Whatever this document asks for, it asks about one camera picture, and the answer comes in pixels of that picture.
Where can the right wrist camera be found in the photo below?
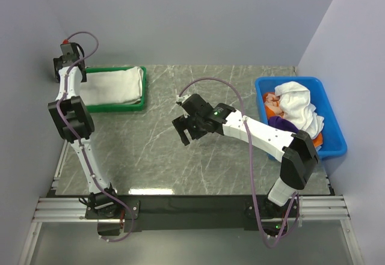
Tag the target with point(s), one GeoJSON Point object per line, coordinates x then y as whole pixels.
{"type": "Point", "coordinates": [181, 99]}

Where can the aluminium frame rail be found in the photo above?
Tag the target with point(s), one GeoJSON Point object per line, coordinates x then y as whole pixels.
{"type": "Point", "coordinates": [312, 208]}

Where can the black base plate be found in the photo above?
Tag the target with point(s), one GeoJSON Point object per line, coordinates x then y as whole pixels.
{"type": "Point", "coordinates": [178, 212]}

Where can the white crumpled towel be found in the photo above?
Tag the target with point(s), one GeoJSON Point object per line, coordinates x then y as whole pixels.
{"type": "Point", "coordinates": [295, 102]}

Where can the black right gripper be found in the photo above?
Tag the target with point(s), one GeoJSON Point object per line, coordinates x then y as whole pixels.
{"type": "Point", "coordinates": [182, 123]}

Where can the purple towel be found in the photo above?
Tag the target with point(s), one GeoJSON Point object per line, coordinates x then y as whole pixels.
{"type": "Point", "coordinates": [282, 124]}

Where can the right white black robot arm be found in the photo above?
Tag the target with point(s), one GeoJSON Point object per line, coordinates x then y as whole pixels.
{"type": "Point", "coordinates": [295, 151]}

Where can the large white waffle towel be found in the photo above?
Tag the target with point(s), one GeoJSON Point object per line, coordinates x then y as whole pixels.
{"type": "Point", "coordinates": [114, 87]}

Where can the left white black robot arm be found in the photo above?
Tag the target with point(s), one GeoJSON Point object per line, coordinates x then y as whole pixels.
{"type": "Point", "coordinates": [75, 125]}

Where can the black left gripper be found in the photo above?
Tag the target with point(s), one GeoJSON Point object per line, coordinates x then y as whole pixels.
{"type": "Point", "coordinates": [56, 60]}

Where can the orange towel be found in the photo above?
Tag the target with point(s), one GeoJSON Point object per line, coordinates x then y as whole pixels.
{"type": "Point", "coordinates": [272, 105]}

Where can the green plastic tray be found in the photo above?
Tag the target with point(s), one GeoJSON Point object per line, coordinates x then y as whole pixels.
{"type": "Point", "coordinates": [138, 106]}

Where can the blue plastic bin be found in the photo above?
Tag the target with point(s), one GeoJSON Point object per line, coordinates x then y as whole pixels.
{"type": "Point", "coordinates": [334, 144]}

